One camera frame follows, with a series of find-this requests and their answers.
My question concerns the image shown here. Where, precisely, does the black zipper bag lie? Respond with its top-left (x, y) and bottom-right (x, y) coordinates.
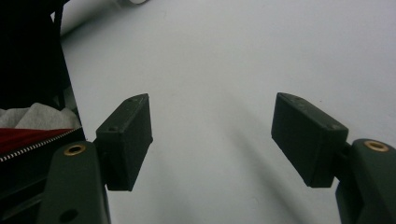
top-left (0, 125), bottom-right (87, 200)

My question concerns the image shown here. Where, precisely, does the dark cloth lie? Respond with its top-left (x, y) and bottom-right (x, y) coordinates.
top-left (0, 0), bottom-right (73, 110)

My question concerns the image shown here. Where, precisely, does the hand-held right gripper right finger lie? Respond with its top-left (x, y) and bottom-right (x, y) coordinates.
top-left (270, 91), bottom-right (349, 189)

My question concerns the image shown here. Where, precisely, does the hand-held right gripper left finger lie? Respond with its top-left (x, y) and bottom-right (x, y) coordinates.
top-left (94, 92), bottom-right (154, 192)

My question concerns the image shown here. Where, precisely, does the grey cloth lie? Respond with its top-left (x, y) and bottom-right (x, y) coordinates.
top-left (0, 102), bottom-right (82, 131)

